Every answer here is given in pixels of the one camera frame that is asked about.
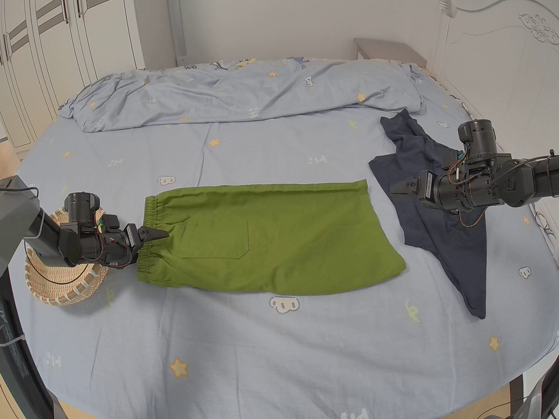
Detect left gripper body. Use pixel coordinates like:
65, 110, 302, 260
94, 223, 141, 273

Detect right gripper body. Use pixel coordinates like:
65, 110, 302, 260
417, 170, 468, 214

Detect green shorts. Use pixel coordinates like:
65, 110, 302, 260
137, 179, 408, 296

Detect round woven basket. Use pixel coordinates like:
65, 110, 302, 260
23, 205, 111, 307

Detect dark blue garment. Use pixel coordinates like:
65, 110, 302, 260
369, 109, 487, 319

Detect bed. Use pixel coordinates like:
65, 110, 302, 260
0, 0, 559, 419

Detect grey bedside table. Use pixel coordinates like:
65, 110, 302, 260
354, 38, 429, 67

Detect pale blue quilt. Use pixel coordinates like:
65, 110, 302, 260
58, 56, 428, 133

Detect white wardrobe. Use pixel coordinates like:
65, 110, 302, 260
0, 0, 146, 161

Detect white vertical pipe cover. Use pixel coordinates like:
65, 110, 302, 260
165, 0, 188, 65

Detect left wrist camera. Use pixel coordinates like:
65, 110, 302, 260
100, 215, 124, 235

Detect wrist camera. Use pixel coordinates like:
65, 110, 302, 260
442, 150, 464, 173
100, 215, 124, 235

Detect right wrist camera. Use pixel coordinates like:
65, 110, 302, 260
442, 150, 464, 173

